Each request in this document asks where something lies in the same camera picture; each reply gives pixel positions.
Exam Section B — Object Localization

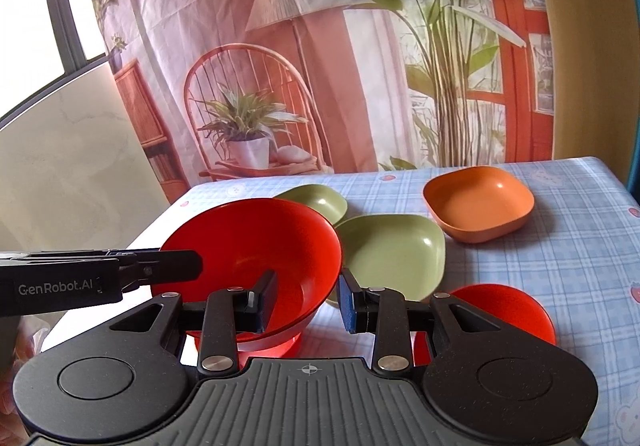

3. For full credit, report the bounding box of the green square plate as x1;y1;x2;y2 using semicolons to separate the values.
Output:
335;214;446;302
276;184;348;225

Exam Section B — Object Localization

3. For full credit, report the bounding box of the teal blue curtain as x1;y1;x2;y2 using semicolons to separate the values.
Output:
617;0;640;207

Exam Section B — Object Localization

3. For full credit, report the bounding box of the red round bowl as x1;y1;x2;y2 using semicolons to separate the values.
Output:
412;282;558;368
151;198;343;364

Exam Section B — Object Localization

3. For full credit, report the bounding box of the yellow wooden panel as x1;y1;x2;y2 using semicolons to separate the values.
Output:
546;0;639;176

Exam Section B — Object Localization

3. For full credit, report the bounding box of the blue plaid tablecloth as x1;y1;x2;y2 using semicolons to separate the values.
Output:
42;158;639;445

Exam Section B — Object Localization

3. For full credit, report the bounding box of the orange square plate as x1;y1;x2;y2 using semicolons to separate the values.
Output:
422;166;535;244

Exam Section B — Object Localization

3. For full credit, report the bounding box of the printed room backdrop cloth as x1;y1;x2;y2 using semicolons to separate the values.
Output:
91;0;554;200

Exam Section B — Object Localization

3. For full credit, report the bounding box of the dark window frame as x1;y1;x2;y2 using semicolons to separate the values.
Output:
1;0;106;126

